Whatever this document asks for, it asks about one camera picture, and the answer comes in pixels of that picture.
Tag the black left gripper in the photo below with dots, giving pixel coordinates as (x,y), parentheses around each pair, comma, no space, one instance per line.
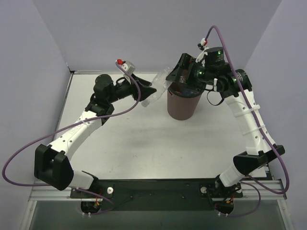
(137,87)

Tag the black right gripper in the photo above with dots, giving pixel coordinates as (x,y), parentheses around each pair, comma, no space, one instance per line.
(189,69)

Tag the clear unlabelled plastic bottle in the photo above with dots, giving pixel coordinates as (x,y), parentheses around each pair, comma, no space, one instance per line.
(161,84)

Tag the clear bottle orange blue label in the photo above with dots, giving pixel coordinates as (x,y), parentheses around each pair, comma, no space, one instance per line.
(184,79)

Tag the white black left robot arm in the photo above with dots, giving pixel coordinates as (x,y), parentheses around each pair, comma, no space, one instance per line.
(52,162)

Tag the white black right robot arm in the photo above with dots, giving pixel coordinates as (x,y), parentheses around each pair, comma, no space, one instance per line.
(260,146)

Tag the brown plastic bin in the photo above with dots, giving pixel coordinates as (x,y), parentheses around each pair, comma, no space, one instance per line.
(178,107)

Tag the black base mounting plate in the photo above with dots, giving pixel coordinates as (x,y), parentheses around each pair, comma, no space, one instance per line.
(195,194)

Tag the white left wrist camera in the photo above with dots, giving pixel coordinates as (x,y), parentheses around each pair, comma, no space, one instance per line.
(128,67)

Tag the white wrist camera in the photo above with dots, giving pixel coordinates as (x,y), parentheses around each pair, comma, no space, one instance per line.
(202,47)
(128,67)

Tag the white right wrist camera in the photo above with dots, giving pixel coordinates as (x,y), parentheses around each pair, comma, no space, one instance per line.
(202,47)

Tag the aluminium front rail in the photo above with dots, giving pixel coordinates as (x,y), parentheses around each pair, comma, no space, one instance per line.
(249,193)

